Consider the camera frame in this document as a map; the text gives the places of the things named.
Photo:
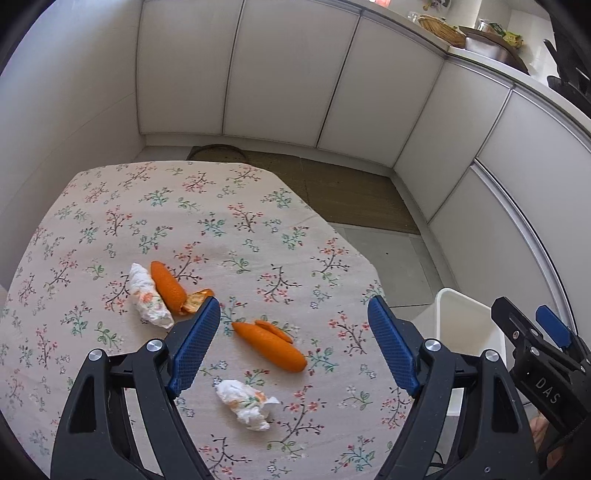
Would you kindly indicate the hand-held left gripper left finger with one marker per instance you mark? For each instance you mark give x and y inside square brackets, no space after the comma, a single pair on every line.
[194,346]

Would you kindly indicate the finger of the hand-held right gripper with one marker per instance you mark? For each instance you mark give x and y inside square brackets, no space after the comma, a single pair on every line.
[517,323]
[554,325]

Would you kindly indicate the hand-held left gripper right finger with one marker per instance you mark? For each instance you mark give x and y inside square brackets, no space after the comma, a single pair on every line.
[392,346]

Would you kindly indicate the white plastic trash bin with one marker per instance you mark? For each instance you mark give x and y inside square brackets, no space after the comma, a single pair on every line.
[461,318]

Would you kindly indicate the person's right hand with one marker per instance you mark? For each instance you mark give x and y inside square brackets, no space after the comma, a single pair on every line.
[540,429]

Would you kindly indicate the small curled orange peel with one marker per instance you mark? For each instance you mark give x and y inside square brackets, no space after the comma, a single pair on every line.
[198,299]

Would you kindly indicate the crumpled floral print tissue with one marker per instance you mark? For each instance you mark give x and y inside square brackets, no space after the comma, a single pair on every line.
[147,297]
[244,401]

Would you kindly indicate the thin orange peel strip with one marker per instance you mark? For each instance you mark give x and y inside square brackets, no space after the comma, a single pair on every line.
[277,330]

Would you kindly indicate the white cabinet drawer front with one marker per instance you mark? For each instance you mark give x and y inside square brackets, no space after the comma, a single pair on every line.
[554,184]
[485,240]

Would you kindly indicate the floral tablecloth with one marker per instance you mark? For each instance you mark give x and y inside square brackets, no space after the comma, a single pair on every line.
[207,207]

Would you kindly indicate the large woven floor mat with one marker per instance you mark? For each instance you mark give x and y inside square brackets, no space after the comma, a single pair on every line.
[360,198]

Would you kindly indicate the round woven mat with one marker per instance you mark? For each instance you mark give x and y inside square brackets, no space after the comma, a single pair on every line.
[217,153]

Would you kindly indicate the white cabinet door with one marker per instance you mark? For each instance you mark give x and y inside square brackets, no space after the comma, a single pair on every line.
[184,69]
[383,92]
[452,138]
[286,69]

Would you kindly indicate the black pan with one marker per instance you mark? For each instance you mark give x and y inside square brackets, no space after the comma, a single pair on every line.
[572,87]

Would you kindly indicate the metal bowl on counter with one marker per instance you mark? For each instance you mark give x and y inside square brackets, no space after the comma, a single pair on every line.
[494,53]

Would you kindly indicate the yellow green food packet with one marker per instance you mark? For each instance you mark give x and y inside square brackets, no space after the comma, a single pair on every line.
[512,39]

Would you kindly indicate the brown cardboard piece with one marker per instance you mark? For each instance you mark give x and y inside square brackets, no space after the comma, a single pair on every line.
[478,32]

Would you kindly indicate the wicker basket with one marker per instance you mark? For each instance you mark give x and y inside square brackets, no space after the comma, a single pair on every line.
[441,30]

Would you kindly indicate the white kitchen countertop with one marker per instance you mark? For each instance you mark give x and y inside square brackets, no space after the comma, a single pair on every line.
[401,25]

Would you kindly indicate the clear glass jar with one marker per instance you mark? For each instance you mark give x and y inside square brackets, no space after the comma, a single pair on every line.
[412,17]

